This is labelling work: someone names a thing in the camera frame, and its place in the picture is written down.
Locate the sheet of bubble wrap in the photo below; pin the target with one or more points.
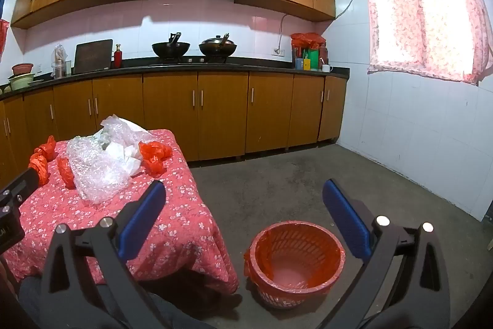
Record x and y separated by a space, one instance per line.
96 175

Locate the white wall socket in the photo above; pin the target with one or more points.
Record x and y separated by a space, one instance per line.
278 52

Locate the black gas stove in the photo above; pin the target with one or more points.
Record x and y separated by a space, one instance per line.
192 60

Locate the table with red floral cloth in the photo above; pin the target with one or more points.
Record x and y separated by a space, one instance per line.
185 221

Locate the green box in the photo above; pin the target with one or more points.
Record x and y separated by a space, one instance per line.
313 59

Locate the black kitchen countertop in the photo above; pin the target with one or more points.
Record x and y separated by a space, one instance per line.
250 66

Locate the white mug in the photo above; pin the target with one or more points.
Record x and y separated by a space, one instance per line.
326 68

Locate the clear plastic bag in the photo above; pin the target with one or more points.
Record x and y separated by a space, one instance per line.
115 124

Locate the large red shopping bag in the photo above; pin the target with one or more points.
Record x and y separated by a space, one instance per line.
306 40

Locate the red bottle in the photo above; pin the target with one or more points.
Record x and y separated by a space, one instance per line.
117 59

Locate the black wok with lid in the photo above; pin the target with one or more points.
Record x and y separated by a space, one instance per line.
217 47

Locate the red-brown basin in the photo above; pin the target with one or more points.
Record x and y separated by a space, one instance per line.
22 69

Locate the yellow box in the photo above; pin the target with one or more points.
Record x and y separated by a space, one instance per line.
307 64

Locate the blue container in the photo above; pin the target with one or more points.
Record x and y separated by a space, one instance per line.
299 64

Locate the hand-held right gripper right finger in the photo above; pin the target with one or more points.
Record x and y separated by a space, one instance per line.
346 217

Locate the green basin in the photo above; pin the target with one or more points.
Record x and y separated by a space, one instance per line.
19 83

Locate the dark cutting board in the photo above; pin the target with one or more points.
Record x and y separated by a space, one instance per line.
92 57

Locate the dark red jar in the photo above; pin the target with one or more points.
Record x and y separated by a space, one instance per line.
323 55

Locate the red plastic bag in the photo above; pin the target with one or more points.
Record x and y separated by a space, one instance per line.
65 173
48 148
3 36
38 167
154 155

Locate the red plastic waste basket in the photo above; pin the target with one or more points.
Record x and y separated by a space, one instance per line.
296 271

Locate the jar in clear bag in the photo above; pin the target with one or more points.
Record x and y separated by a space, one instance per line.
59 63

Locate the wooden base cabinet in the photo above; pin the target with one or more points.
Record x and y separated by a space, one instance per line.
223 113

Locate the floral window curtain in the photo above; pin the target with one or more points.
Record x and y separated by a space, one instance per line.
423 13

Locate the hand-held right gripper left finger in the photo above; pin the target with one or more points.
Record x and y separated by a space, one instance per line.
144 213

